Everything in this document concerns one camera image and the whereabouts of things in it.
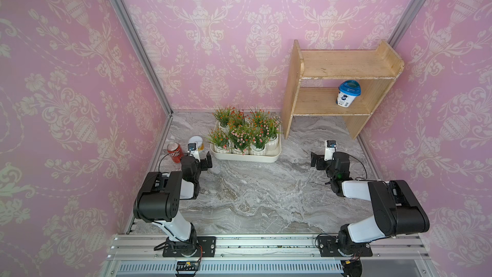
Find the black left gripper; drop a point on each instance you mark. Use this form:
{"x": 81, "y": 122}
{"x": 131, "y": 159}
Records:
{"x": 204, "y": 165}

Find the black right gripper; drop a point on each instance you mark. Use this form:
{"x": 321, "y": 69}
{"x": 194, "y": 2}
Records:
{"x": 316, "y": 158}

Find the tall pink flower plant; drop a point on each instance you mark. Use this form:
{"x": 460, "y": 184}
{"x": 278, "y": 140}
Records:
{"x": 242, "y": 138}

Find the orange flower plant white pot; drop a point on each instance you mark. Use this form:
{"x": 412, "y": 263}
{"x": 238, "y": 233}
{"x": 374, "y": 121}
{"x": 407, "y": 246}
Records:
{"x": 224, "y": 118}

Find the red flower plant white pot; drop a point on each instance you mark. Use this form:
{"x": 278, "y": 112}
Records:
{"x": 237, "y": 118}

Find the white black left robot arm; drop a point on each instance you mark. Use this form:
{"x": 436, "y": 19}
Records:
{"x": 158, "y": 200}

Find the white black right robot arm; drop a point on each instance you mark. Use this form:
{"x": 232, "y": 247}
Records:
{"x": 396, "y": 209}

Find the cream plastic storage box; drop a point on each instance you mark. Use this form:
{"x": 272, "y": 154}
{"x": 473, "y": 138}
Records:
{"x": 270, "y": 154}

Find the white yellow tin can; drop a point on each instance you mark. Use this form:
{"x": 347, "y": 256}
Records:
{"x": 198, "y": 141}

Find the red cola can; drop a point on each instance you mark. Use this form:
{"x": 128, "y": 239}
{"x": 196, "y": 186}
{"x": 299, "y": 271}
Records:
{"x": 175, "y": 151}

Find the blue lid white tub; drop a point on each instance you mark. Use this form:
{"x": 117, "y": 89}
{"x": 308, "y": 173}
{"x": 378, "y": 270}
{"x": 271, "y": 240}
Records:
{"x": 348, "y": 92}

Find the wooden two-tier shelf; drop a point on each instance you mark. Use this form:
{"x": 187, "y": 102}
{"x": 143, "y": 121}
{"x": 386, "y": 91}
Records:
{"x": 315, "y": 75}

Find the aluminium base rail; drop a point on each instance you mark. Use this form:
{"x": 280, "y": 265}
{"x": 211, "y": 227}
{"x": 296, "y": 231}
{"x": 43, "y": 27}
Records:
{"x": 268, "y": 255}

